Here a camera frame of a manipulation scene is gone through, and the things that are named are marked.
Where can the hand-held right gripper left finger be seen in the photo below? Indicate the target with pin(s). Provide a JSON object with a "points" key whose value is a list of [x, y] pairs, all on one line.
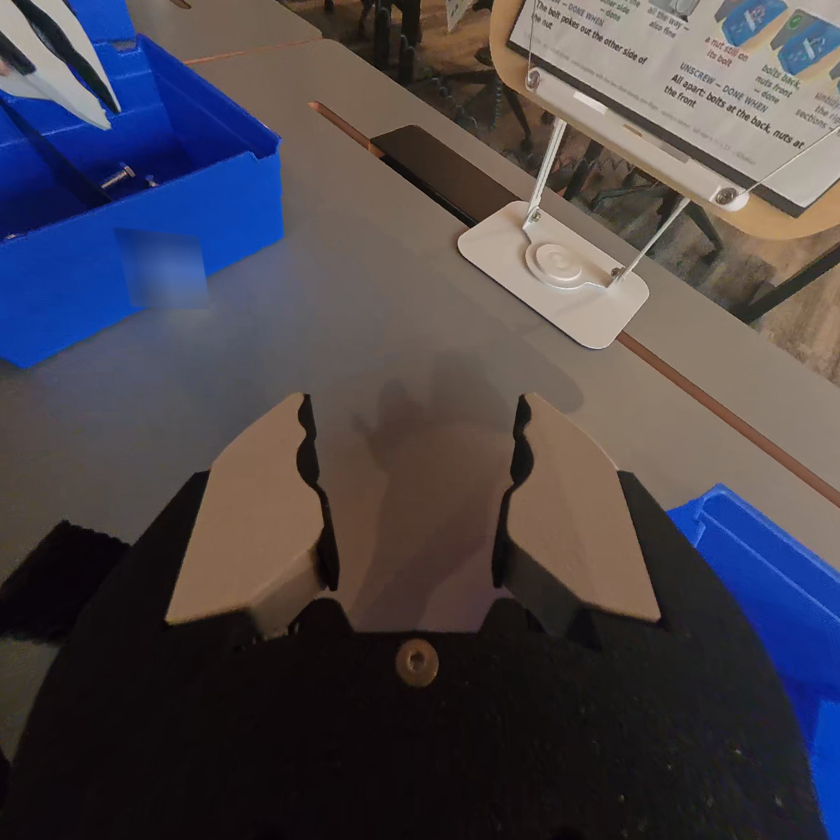
{"points": [[253, 525]]}

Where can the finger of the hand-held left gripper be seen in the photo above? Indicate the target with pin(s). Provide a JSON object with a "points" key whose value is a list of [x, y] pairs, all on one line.
{"points": [[62, 33], [46, 85]]}

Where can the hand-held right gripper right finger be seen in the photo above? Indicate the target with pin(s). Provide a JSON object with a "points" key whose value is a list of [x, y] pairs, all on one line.
{"points": [[577, 525]]}

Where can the blue plastic bin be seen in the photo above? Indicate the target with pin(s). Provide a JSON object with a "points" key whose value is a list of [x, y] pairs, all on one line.
{"points": [[774, 590], [249, 197]]}

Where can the black bin divider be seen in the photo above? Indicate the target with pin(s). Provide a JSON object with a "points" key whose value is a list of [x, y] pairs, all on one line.
{"points": [[59, 157]]}

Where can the printed instruction sheet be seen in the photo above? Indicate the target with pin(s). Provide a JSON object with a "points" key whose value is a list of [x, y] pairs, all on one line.
{"points": [[722, 85]]}

